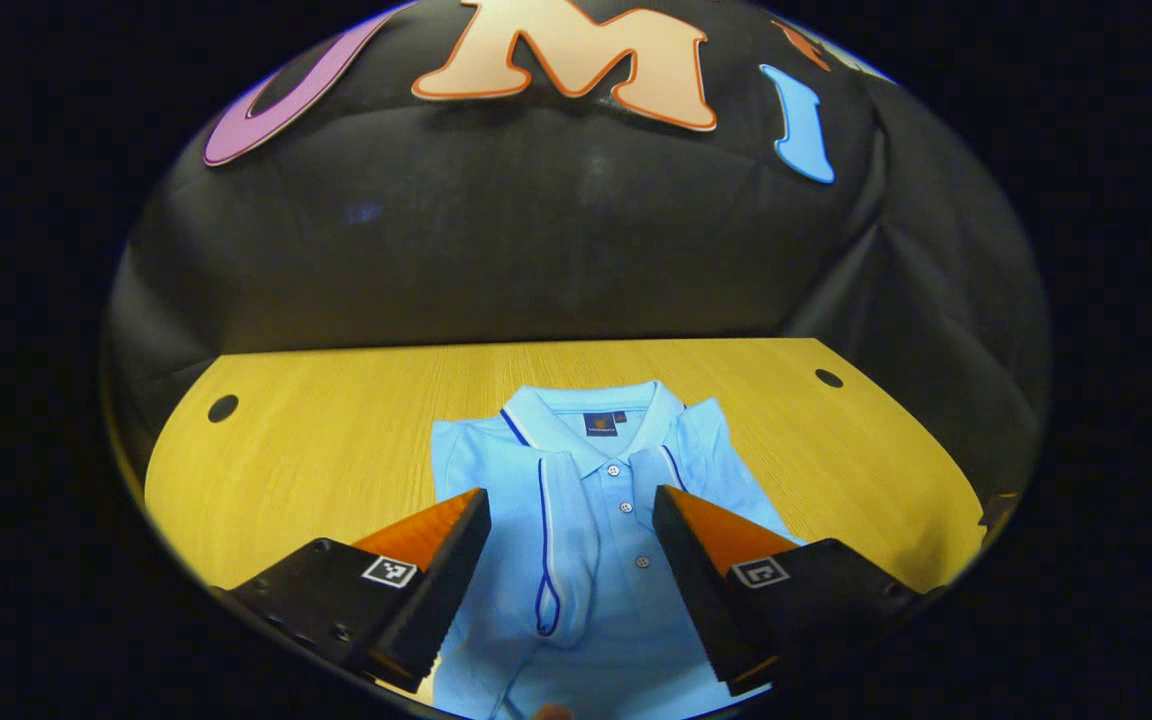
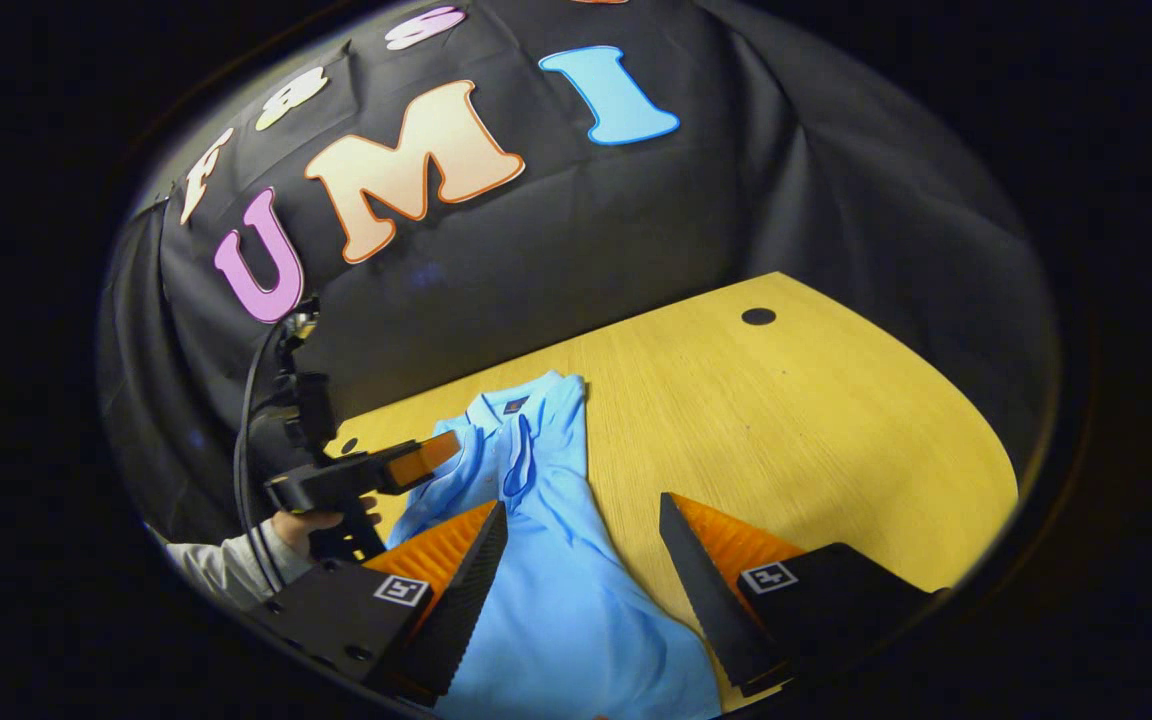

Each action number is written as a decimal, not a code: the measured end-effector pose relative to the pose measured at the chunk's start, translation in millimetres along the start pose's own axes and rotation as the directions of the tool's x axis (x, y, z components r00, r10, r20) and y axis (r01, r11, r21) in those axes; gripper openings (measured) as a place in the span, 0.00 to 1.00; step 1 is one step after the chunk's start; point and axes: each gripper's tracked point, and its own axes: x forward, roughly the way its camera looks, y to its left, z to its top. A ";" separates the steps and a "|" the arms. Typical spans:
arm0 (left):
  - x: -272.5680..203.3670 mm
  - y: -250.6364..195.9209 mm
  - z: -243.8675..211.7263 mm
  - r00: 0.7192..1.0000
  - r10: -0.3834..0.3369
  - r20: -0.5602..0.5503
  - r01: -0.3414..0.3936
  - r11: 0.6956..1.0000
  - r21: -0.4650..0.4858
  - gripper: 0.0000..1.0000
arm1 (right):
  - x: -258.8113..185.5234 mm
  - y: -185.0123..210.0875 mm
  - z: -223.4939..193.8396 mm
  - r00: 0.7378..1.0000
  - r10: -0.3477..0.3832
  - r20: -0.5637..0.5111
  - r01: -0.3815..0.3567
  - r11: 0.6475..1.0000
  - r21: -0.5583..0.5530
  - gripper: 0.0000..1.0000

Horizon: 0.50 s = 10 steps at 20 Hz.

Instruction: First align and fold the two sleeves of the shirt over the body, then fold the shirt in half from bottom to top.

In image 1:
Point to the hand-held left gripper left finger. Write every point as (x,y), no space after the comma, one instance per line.
(441,590)

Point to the black backdrop cloth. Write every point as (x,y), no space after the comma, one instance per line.
(536,230)

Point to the light blue polo T-shirt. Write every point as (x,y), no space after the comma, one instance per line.
(586,500)

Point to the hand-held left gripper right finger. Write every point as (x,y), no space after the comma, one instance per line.
(701,590)

